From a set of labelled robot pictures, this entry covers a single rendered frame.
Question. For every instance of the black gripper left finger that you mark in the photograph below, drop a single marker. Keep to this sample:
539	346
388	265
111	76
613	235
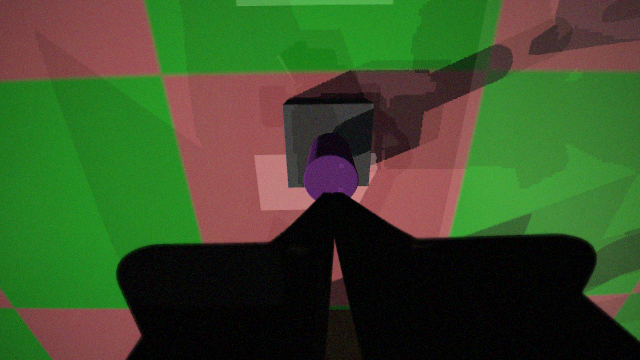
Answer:
285	280

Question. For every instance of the purple cylinder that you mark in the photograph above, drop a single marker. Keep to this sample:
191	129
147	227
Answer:
330	167

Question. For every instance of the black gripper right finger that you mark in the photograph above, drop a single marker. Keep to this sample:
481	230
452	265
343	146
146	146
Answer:
390	275

